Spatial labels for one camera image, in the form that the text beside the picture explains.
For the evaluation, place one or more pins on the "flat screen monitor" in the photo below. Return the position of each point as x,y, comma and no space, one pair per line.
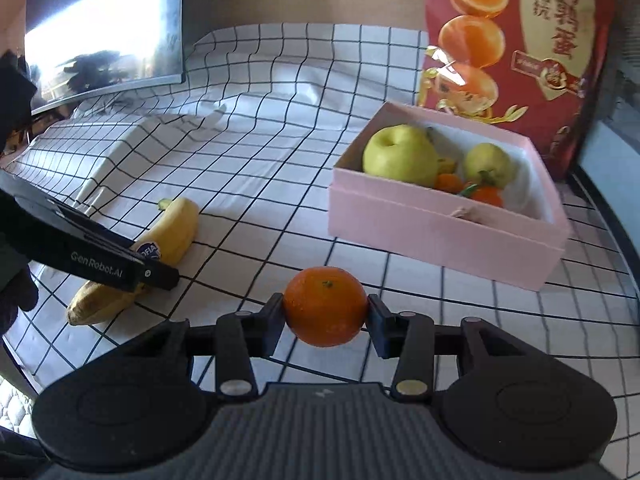
110,25

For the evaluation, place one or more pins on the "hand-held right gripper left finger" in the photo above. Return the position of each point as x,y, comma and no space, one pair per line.
275,321

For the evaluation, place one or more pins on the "pink cardboard box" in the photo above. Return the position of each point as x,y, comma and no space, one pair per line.
425,230

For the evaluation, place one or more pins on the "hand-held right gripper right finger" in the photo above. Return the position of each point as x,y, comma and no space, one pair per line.
380,326

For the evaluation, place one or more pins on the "person's left hand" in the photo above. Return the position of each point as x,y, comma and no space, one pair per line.
22,292

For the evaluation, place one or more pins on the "brown-spotted yellow banana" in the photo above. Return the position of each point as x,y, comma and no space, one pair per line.
175,230

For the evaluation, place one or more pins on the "tangerine with leaf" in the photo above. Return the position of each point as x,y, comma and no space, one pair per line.
487,196

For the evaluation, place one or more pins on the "red orange-print gift bag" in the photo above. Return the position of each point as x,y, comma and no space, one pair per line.
550,110

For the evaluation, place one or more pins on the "black speaker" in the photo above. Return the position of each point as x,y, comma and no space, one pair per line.
15,90

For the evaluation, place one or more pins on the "white black-grid tablecloth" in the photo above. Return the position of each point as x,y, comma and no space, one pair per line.
280,160

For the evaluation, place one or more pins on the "leafless tangerine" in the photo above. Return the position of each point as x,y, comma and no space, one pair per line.
325,310

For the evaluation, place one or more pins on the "green apple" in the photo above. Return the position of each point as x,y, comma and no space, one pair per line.
400,155

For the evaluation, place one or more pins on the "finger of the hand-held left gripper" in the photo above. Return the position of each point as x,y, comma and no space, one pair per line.
100,262
50,212

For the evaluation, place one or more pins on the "small tangerine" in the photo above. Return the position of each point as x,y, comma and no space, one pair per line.
447,182

